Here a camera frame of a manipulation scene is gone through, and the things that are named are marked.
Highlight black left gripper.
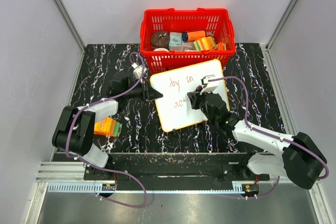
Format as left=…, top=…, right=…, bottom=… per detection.
left=124, top=78, right=163, bottom=103

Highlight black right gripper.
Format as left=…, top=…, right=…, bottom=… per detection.
left=188, top=87, right=217, bottom=125

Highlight red whiteboard marker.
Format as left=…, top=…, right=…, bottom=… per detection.
left=183, top=85, right=203, bottom=103

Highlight yellow framed whiteboard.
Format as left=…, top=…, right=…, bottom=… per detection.
left=150, top=59, right=230, bottom=132

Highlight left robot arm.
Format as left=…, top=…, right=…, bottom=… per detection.
left=52, top=77, right=163, bottom=180

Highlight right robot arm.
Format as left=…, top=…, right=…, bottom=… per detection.
left=187, top=91, right=329, bottom=189

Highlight yellow orange snack box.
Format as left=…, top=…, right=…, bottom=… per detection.
left=193, top=36, right=216, bottom=51

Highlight orange green snack box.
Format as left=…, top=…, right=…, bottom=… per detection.
left=94, top=117, right=122, bottom=137

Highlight teal small box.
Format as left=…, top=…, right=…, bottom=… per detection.
left=169, top=31, right=182, bottom=49

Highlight blue capped yellow bottle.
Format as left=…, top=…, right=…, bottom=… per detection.
left=182, top=30, right=206, bottom=42

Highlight red plastic basket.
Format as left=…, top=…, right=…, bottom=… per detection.
left=140, top=8, right=236, bottom=74

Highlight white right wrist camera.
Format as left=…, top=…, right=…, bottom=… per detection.
left=200, top=74, right=218, bottom=95

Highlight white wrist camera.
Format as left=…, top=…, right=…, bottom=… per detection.
left=200, top=74, right=218, bottom=95
left=132, top=63, right=147, bottom=79

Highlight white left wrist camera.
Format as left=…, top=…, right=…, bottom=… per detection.
left=132, top=63, right=147, bottom=79

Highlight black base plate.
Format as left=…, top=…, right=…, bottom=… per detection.
left=83, top=153, right=270, bottom=182

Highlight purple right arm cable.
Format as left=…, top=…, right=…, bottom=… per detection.
left=209, top=76, right=330, bottom=200

